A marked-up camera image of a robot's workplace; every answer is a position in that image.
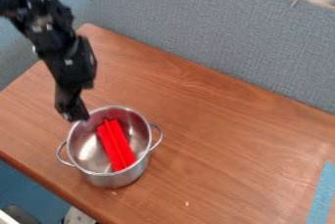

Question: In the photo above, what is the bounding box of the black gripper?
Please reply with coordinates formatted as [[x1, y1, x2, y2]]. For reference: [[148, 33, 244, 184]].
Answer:
[[37, 36, 97, 122]]

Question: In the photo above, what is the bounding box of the metal pot with handles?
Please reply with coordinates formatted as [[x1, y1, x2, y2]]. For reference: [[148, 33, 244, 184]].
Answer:
[[57, 106, 164, 188]]

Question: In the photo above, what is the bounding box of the red plastic block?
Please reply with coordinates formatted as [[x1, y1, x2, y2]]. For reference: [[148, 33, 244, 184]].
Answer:
[[97, 119, 137, 172]]

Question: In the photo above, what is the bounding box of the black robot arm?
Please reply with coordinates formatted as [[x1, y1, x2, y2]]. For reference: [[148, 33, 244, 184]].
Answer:
[[0, 0, 97, 122]]

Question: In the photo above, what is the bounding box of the white object under table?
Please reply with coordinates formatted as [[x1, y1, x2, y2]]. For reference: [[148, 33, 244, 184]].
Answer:
[[63, 207, 95, 224]]

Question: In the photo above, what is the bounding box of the dark object bottom left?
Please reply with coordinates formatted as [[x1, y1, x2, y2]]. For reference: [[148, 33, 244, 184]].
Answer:
[[2, 204, 42, 224]]

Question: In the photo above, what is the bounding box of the grey fabric divider panel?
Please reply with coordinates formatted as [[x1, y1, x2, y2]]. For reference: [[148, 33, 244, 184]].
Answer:
[[91, 0, 335, 114]]

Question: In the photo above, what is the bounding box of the blue tape strip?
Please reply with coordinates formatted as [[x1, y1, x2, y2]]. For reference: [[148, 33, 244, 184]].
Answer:
[[307, 161, 335, 224]]

